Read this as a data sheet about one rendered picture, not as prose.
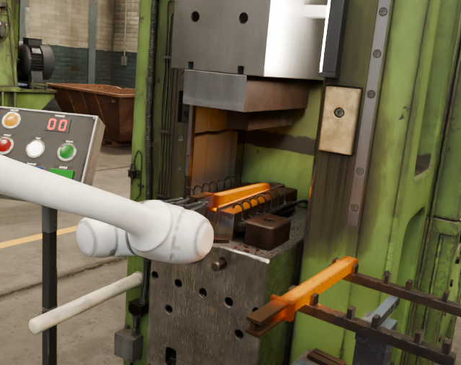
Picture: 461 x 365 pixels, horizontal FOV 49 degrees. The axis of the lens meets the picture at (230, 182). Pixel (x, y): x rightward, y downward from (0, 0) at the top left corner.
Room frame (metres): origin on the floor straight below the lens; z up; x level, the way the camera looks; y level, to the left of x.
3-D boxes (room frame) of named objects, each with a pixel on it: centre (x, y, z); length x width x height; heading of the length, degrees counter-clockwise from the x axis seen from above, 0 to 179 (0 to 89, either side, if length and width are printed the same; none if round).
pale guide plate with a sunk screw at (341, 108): (1.33, -0.27, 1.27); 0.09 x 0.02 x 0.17; 59
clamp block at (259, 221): (1.34, -0.12, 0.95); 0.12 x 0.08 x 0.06; 149
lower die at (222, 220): (1.56, -0.04, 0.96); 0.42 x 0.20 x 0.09; 149
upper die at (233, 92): (1.56, -0.04, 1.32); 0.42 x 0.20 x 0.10; 149
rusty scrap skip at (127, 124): (8.26, 2.07, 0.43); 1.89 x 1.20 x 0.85; 52
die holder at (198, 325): (1.54, -0.09, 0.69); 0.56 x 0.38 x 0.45; 149
